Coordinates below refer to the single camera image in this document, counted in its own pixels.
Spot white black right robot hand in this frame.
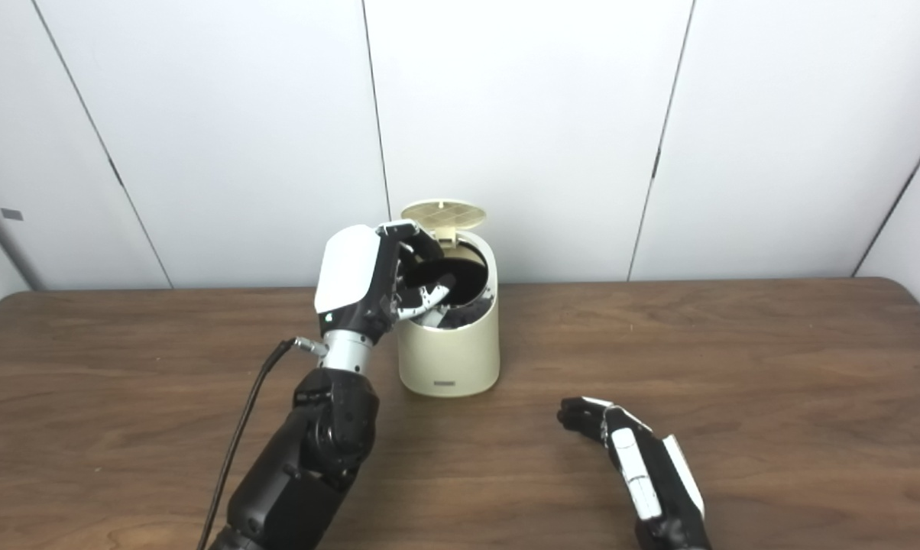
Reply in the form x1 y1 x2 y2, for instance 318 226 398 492
557 396 713 550

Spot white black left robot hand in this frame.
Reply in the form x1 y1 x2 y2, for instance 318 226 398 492
314 220 458 345

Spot round cream bin lid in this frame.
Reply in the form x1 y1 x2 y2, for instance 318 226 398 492
400 199 487 244

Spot cream-colored desktop bin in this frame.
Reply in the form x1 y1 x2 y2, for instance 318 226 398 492
396 199 500 398

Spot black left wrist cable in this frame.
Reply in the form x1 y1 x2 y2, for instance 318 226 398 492
196 336 329 550

